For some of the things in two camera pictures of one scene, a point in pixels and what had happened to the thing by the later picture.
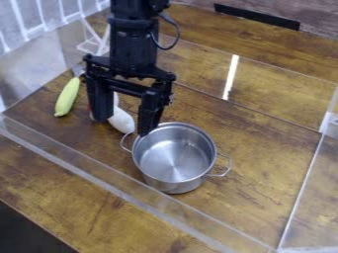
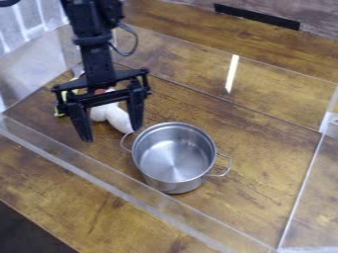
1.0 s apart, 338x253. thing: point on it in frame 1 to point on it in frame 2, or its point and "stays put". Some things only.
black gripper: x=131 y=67 to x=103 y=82
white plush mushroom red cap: x=122 y=118 stays put
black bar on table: x=258 y=16 stays put
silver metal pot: x=175 y=157 stays put
